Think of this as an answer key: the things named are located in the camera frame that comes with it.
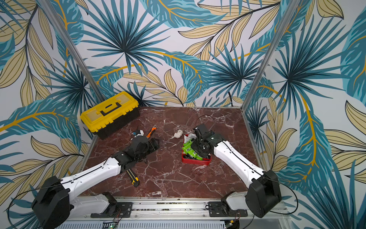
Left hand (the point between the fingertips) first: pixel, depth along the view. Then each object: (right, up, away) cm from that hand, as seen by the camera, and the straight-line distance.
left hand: (155, 144), depth 83 cm
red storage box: (+30, -12, +7) cm, 33 cm away
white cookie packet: (+19, +2, +13) cm, 23 cm away
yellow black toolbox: (-31, +18, +10) cm, 37 cm away
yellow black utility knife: (-11, -20, -1) cm, 23 cm away
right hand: (+22, -2, -1) cm, 22 cm away
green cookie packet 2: (+23, -5, -5) cm, 24 cm away
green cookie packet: (+19, -3, +7) cm, 20 cm away
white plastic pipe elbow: (+13, +5, +17) cm, 22 cm away
